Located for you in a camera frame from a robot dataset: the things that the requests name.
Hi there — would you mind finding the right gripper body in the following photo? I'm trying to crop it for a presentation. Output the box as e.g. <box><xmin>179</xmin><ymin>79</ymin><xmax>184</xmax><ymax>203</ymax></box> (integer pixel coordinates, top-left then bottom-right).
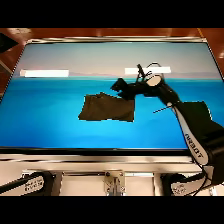
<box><xmin>110</xmin><ymin>77</ymin><xmax>146</xmax><ymax>100</ymax></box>

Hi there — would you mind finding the olive T-shirt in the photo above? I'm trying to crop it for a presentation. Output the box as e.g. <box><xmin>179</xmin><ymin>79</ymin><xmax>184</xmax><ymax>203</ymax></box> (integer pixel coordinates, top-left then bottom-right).
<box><xmin>77</xmin><ymin>91</ymin><xmax>136</xmax><ymax>123</ymax></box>

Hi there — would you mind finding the black cable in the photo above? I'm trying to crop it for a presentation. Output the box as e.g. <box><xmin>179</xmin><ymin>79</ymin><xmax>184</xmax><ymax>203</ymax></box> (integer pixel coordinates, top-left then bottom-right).
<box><xmin>152</xmin><ymin>104</ymin><xmax>175</xmax><ymax>114</ymax></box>

